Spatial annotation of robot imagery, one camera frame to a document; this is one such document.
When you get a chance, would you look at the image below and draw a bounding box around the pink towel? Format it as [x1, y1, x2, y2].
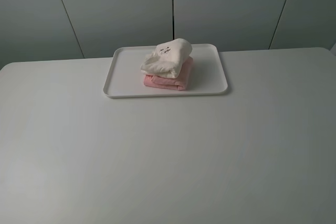
[143, 57, 194, 91]

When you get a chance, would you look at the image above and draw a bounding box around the cream white towel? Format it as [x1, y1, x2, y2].
[140, 38, 192, 79]

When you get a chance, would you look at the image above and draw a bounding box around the white rectangular plastic tray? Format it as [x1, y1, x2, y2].
[103, 44, 228, 98]

